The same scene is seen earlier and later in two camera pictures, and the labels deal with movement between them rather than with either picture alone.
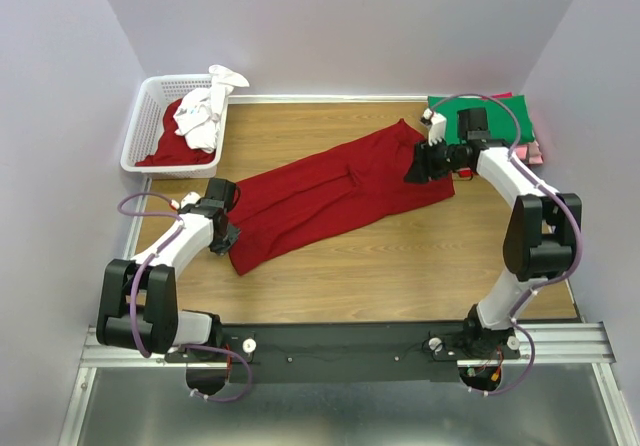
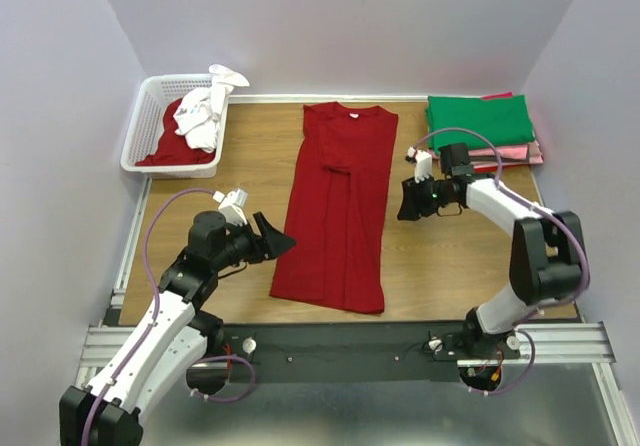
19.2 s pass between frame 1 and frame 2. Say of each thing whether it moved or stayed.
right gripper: moved
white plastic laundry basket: stayed
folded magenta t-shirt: stayed
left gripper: moved
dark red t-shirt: moved
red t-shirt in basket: stayed
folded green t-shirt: stayed
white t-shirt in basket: stayed
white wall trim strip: stayed
